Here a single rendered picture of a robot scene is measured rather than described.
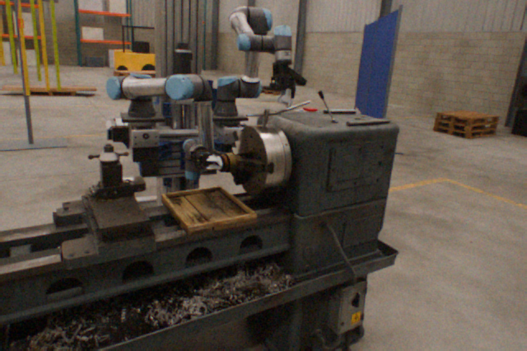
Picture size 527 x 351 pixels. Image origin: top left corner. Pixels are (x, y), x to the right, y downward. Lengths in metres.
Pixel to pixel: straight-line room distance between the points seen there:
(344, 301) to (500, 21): 10.93
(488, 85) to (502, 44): 1.09
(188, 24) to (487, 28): 10.84
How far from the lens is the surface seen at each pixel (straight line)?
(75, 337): 1.62
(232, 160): 1.60
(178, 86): 1.76
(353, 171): 1.80
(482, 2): 12.75
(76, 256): 1.36
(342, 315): 2.11
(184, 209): 1.65
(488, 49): 12.36
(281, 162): 1.59
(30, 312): 1.51
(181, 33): 2.38
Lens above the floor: 1.57
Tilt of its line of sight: 15 degrees down
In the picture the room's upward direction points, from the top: 4 degrees clockwise
